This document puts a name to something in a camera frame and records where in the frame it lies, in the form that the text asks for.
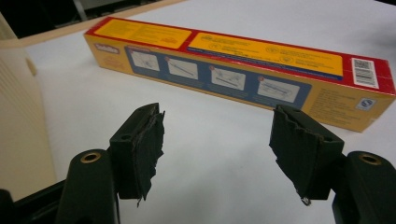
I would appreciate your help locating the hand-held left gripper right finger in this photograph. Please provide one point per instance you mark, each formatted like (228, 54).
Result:
(308, 155)

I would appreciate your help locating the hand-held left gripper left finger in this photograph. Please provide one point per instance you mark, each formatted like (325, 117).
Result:
(130, 155)

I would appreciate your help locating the long yellow and red box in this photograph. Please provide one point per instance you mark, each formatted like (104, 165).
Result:
(236, 59)

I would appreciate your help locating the cream ribbed container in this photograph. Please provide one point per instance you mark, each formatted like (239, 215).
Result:
(21, 124)

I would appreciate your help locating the grey metal stand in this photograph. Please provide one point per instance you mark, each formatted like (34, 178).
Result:
(80, 9)

